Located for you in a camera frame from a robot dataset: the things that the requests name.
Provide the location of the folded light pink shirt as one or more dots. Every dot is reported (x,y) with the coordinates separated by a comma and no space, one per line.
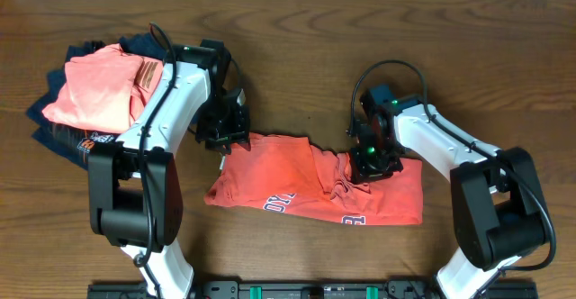
(105,91)

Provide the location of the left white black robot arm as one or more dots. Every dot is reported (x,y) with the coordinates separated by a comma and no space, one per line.
(134,194)

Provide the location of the folded navy blue shirt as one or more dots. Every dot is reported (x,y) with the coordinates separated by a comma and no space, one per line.
(72,143)

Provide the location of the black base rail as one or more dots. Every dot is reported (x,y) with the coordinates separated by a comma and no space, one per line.
(315,290)

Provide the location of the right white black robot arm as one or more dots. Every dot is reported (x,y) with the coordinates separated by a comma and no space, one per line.
(499,210)

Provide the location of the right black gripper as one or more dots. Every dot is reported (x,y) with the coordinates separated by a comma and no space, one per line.
(364,172)

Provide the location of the red-orange t-shirt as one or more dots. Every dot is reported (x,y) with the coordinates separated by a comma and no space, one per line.
(289,175)

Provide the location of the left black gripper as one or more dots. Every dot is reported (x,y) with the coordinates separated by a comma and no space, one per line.
(226,138)

